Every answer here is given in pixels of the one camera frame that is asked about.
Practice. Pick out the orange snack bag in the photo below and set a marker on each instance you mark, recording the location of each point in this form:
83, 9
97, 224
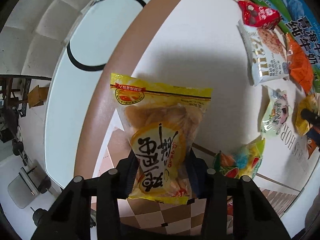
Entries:
300, 68

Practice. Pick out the red candy snack packet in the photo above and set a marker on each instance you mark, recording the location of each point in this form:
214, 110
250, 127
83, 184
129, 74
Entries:
259, 16

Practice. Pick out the patterned tablecloth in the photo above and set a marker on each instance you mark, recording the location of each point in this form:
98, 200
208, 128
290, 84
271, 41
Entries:
186, 43

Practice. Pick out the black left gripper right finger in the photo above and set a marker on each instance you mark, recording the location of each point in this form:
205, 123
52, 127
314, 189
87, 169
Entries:
235, 208

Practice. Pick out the pale green snack packet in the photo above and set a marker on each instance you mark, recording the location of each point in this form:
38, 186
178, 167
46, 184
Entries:
276, 114

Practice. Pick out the yellow chips snack bag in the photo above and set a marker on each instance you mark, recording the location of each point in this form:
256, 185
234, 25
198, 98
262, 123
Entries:
161, 122

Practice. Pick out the white oat snack bag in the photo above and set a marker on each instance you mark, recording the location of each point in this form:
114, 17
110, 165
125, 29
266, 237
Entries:
266, 52

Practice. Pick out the colourful fruit candy bag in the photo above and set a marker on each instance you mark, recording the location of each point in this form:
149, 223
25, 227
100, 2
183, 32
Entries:
244, 162

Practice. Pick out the cardboard box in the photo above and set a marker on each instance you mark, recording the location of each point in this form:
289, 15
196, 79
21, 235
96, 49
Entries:
298, 20

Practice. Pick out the white tufted chair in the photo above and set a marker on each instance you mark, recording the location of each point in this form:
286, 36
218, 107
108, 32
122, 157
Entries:
35, 33

